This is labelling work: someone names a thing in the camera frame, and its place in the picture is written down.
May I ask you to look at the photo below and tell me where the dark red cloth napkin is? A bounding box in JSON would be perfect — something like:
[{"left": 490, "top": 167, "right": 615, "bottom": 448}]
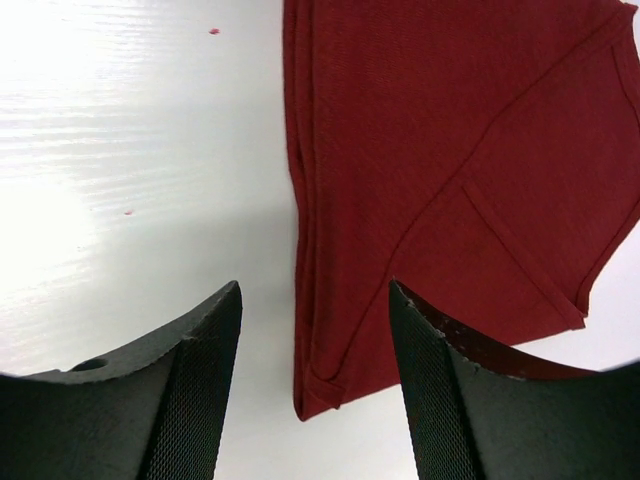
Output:
[{"left": 283, "top": 1, "right": 639, "bottom": 420}]

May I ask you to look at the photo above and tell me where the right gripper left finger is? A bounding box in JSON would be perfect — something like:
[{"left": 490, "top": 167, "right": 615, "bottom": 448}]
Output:
[{"left": 1, "top": 281, "right": 242, "bottom": 479}]

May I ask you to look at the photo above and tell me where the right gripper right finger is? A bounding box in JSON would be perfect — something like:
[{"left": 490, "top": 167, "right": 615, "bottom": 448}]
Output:
[{"left": 389, "top": 282, "right": 639, "bottom": 479}]

